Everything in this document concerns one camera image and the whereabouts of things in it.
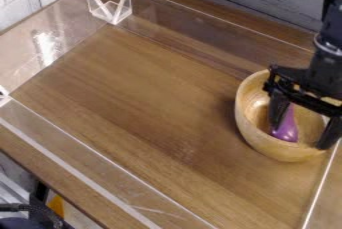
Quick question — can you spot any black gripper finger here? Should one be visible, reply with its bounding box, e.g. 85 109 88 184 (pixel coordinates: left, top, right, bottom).
268 89 289 130
316 116 342 150

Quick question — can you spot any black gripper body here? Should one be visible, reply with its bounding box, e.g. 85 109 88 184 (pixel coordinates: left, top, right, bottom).
263 42 342 117

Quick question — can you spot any purple toy eggplant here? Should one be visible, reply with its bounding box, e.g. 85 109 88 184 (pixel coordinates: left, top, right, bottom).
269 105 297 142

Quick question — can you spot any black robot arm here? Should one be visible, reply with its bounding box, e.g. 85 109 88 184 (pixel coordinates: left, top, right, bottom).
263 0 342 150

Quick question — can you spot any brown wooden bowl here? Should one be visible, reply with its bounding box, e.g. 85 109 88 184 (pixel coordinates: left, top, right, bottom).
233 70 327 162

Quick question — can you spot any black clamp with screw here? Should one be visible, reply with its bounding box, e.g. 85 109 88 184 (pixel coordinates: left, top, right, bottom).
28 195 74 229

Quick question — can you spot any clear acrylic tray wall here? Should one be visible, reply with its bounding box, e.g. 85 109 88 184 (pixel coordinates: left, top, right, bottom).
0 0 342 229

